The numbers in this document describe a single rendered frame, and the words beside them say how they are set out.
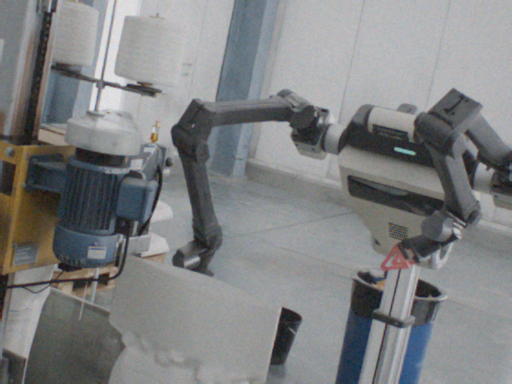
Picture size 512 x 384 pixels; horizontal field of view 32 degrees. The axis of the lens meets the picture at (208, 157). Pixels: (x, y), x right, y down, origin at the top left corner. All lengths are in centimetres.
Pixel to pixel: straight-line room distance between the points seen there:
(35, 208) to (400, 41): 864
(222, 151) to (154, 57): 904
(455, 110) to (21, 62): 99
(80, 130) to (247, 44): 906
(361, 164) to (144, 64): 75
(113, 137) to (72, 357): 121
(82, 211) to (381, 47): 873
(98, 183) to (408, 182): 89
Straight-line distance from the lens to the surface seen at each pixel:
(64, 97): 844
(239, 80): 1109
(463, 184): 218
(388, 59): 1061
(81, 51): 234
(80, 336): 305
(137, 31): 217
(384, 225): 267
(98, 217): 210
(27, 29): 214
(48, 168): 216
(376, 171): 255
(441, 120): 198
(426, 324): 452
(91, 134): 204
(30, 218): 221
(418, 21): 1055
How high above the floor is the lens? 167
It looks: 8 degrees down
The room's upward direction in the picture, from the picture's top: 11 degrees clockwise
